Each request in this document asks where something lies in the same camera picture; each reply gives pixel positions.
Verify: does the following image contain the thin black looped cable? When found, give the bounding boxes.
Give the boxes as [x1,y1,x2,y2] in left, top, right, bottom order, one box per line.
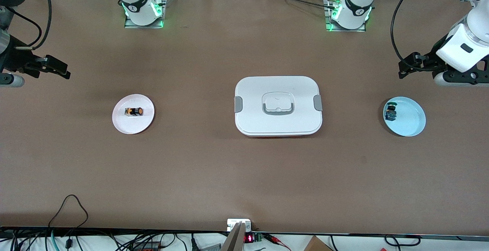
[48,194,89,229]

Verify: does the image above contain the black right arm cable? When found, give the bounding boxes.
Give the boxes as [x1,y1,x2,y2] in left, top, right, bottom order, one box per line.
[0,0,53,50]

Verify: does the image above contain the aluminium camera pole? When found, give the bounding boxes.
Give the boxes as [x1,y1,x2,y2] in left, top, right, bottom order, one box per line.
[221,222,246,251]

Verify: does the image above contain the pink round plate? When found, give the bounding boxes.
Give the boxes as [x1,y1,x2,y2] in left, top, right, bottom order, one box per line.
[112,94,155,135]

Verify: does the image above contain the light blue round plate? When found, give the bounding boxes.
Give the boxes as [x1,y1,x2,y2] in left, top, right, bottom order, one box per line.
[383,96,426,137]

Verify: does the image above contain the white camera mount clamp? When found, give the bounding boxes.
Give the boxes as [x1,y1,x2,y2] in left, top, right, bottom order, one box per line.
[227,219,252,232]

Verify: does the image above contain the white lunch box grey clips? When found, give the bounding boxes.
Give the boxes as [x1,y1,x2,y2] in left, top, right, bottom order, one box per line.
[234,76,323,138]

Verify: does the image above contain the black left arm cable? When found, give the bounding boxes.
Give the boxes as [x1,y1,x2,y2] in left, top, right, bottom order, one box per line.
[390,0,427,66]

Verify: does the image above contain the black coiled floor cable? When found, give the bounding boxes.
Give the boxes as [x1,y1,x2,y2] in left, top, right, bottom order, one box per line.
[384,235,421,246]

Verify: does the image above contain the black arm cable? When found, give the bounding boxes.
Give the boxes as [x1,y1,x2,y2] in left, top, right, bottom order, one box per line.
[390,0,427,66]
[0,0,53,50]

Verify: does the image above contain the brown cardboard box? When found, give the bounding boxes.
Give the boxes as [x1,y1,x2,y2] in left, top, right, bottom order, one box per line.
[304,236,334,251]

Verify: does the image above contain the red clip test leads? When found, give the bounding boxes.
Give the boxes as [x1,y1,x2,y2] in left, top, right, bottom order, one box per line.
[264,233,291,251]

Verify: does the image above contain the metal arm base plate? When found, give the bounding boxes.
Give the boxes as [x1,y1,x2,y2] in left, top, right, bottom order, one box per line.
[124,0,168,29]
[325,0,366,32]

